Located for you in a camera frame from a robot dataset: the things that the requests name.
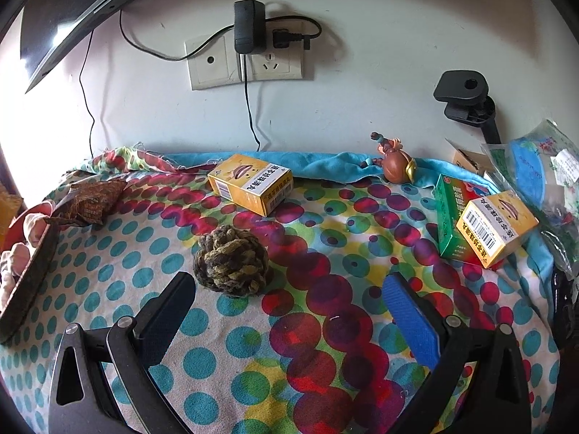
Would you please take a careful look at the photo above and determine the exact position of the black plug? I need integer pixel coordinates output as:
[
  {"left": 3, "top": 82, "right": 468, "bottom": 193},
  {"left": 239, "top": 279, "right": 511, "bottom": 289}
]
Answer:
[{"left": 270, "top": 15, "right": 322, "bottom": 52}]

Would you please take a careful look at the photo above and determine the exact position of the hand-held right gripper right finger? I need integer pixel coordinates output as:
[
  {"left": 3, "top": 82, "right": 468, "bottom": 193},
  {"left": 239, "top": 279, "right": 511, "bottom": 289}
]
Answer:
[{"left": 382, "top": 272, "right": 532, "bottom": 434}]

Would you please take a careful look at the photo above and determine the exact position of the black power adapter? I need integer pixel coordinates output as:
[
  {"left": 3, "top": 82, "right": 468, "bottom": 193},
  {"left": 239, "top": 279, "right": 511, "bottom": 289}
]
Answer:
[{"left": 233, "top": 0, "right": 267, "bottom": 55}]

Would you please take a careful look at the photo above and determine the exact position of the black adapter cable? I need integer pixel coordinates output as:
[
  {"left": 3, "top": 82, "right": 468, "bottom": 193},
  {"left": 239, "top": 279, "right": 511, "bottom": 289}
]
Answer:
[{"left": 242, "top": 53, "right": 262, "bottom": 152}]

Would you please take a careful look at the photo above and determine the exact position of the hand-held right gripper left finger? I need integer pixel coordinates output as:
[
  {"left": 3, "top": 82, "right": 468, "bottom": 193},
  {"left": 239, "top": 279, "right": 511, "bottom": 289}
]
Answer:
[{"left": 47, "top": 271, "right": 196, "bottom": 434}]

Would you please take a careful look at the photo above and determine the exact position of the black bag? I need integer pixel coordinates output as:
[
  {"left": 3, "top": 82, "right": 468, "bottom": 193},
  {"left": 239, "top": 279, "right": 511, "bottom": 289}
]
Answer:
[{"left": 549, "top": 271, "right": 579, "bottom": 341}]

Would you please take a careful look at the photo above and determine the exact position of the polka-dot blanket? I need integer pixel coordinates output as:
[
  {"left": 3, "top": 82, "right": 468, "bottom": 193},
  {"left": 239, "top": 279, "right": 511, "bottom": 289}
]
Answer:
[{"left": 0, "top": 154, "right": 562, "bottom": 434}]

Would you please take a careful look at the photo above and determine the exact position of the green medicine box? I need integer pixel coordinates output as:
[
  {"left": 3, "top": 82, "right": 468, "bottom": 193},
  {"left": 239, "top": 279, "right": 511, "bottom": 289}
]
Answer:
[{"left": 435, "top": 173, "right": 495, "bottom": 265}]

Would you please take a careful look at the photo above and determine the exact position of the thin black cable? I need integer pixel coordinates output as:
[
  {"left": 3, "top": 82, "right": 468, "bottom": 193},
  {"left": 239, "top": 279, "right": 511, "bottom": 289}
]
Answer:
[{"left": 79, "top": 29, "right": 97, "bottom": 159}]

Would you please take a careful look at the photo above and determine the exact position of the clear plastic bag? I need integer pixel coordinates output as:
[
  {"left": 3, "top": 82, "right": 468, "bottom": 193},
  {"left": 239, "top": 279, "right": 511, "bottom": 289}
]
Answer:
[{"left": 481, "top": 119, "right": 579, "bottom": 279}]

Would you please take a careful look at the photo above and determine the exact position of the red basket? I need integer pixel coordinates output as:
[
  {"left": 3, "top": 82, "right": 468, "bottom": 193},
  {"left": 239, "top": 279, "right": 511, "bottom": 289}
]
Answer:
[{"left": 0, "top": 201, "right": 62, "bottom": 344}]

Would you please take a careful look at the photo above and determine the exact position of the green floral cloth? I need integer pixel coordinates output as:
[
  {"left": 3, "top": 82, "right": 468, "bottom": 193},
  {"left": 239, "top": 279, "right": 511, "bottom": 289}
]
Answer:
[{"left": 81, "top": 145, "right": 205, "bottom": 178}]

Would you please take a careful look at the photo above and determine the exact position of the small cardboard box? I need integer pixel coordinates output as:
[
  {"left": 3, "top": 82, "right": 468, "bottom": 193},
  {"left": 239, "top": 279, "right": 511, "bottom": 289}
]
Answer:
[{"left": 445, "top": 138, "right": 492, "bottom": 178}]

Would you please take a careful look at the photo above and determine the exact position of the yellow medicine box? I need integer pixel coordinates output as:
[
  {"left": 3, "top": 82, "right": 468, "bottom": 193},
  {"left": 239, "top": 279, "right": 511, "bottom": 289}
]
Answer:
[
  {"left": 207, "top": 154, "right": 294, "bottom": 217},
  {"left": 455, "top": 191, "right": 540, "bottom": 269}
]

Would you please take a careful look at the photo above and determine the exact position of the black clamp mount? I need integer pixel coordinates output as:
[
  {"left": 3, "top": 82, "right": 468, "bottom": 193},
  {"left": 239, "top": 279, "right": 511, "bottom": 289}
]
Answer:
[{"left": 433, "top": 70, "right": 503, "bottom": 145}]

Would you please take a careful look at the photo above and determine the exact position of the brown rope ball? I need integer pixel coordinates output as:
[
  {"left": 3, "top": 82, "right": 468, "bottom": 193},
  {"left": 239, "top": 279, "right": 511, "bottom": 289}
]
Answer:
[{"left": 193, "top": 224, "right": 272, "bottom": 298}]

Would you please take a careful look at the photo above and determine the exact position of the curved black monitor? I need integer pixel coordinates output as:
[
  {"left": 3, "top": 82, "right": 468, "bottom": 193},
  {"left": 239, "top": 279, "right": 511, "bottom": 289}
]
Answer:
[{"left": 20, "top": 0, "right": 519, "bottom": 93}]

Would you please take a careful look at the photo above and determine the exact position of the black monitor cable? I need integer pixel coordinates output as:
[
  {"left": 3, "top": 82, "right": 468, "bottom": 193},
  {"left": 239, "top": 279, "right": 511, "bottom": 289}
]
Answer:
[{"left": 119, "top": 9, "right": 236, "bottom": 62}]

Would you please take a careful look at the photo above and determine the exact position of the brown patterned packet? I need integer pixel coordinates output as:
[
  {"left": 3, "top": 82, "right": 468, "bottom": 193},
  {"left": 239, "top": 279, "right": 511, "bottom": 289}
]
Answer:
[{"left": 45, "top": 180, "right": 128, "bottom": 227}]

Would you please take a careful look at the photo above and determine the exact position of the brown toy figurine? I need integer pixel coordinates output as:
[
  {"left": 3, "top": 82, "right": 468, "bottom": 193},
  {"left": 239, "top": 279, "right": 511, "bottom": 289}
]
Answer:
[{"left": 370, "top": 131, "right": 417, "bottom": 185}]

